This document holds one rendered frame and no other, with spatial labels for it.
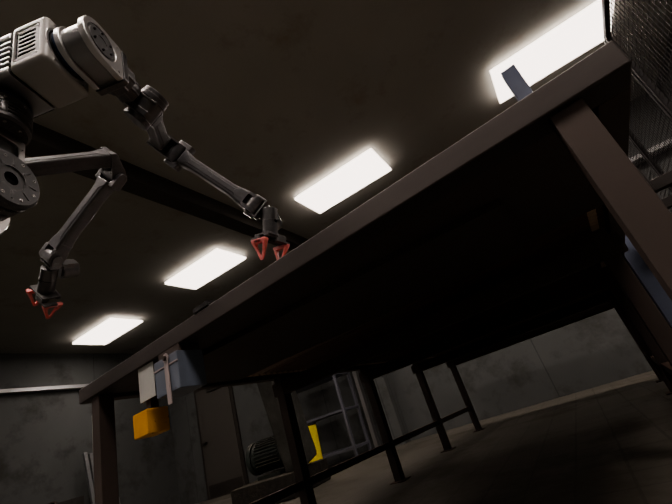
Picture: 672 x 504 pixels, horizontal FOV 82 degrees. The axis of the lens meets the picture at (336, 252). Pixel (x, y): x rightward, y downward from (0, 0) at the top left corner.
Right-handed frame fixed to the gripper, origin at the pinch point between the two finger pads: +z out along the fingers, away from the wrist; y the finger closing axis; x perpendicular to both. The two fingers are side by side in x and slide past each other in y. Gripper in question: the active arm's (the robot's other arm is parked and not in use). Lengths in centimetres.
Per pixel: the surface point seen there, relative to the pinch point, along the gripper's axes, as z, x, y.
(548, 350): 47, -44, 521
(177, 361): 32.9, 22.2, -21.3
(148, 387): 41, 43, -17
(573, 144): 2, -95, -26
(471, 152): -3, -77, -26
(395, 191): 0, -60, -25
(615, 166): 9, -100, -26
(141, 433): 55, 41, -20
